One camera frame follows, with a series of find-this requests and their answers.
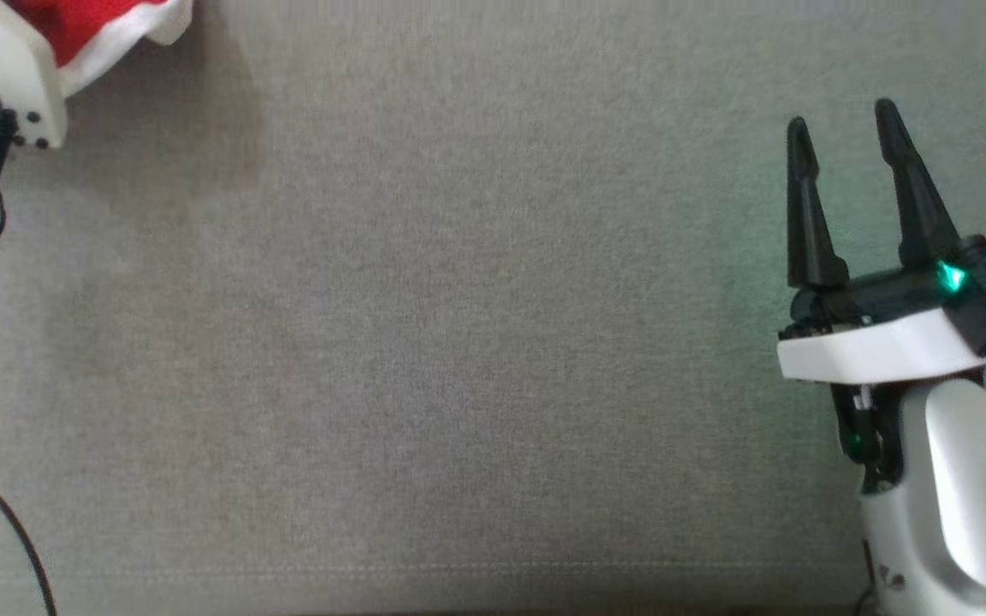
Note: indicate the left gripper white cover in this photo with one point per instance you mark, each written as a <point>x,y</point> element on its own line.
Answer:
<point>5,77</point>

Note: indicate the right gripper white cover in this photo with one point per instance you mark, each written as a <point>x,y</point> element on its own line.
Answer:
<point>878,351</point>

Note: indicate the red shorts with white band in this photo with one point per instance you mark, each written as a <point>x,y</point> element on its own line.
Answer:
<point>91,26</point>

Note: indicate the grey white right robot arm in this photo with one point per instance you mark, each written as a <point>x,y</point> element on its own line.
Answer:
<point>964,496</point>

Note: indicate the grey fabric sofa seat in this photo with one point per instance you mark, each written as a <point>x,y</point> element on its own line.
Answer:
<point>459,342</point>

